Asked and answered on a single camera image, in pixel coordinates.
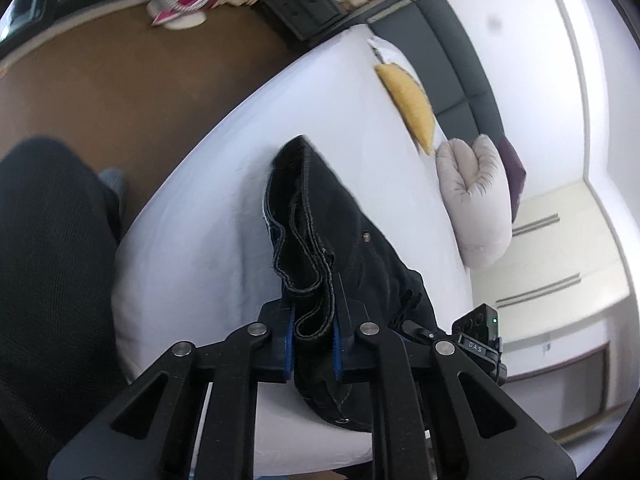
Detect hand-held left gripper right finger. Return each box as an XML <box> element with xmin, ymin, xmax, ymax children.
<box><xmin>330</xmin><ymin>272</ymin><xmax>574</xmax><ymax>480</ymax></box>

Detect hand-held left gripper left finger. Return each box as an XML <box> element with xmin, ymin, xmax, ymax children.
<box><xmin>47</xmin><ymin>280</ymin><xmax>297</xmax><ymax>480</ymax></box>

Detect black denim pants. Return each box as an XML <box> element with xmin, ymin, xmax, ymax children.
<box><xmin>262</xmin><ymin>135</ymin><xmax>453</xmax><ymax>433</ymax></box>

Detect white wardrobe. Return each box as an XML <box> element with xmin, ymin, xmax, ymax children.
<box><xmin>470</xmin><ymin>180</ymin><xmax>640</xmax><ymax>431</ymax></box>

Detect grey curved cushion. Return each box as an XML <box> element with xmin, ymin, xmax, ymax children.
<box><xmin>435</xmin><ymin>134</ymin><xmax>513</xmax><ymax>271</ymax></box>

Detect bed with white sheet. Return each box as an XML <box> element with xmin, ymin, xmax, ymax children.
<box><xmin>110</xmin><ymin>22</ymin><xmax>473</xmax><ymax>478</ymax></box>

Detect purple pillow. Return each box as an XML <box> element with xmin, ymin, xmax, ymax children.
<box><xmin>495</xmin><ymin>135</ymin><xmax>527</xmax><ymax>223</ymax></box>

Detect person's leg in dark trousers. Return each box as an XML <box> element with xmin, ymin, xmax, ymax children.
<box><xmin>0</xmin><ymin>137</ymin><xmax>126</xmax><ymax>480</ymax></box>

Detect yellow pillow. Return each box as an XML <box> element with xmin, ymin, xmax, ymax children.
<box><xmin>375</xmin><ymin>61</ymin><xmax>437</xmax><ymax>156</ymax></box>

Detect grey padded headboard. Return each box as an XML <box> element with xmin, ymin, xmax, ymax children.
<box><xmin>367</xmin><ymin>0</ymin><xmax>506</xmax><ymax>146</ymax></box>

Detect white pillow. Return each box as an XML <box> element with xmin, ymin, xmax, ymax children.
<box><xmin>367</xmin><ymin>35</ymin><xmax>451</xmax><ymax>151</ymax></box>

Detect dark grey nightstand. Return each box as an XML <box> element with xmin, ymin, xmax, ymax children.
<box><xmin>262</xmin><ymin>0</ymin><xmax>361</xmax><ymax>41</ymax></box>

